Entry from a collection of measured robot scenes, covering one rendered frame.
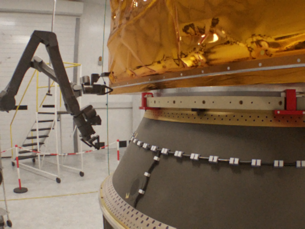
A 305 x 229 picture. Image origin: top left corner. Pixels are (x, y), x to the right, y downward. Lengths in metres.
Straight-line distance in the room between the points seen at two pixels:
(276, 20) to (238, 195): 0.58
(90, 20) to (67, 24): 0.88
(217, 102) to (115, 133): 8.28
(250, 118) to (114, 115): 8.28
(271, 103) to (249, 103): 0.08
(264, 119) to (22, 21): 8.30
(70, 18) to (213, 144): 8.33
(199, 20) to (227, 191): 0.68
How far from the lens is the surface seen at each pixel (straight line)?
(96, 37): 9.14
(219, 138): 0.98
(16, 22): 8.75
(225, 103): 0.96
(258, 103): 0.93
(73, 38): 8.81
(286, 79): 0.83
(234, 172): 0.92
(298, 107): 0.94
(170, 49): 1.26
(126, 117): 9.30
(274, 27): 0.82
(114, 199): 1.31
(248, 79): 0.92
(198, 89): 1.07
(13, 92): 1.24
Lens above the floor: 1.69
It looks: 3 degrees down
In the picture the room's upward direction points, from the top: straight up
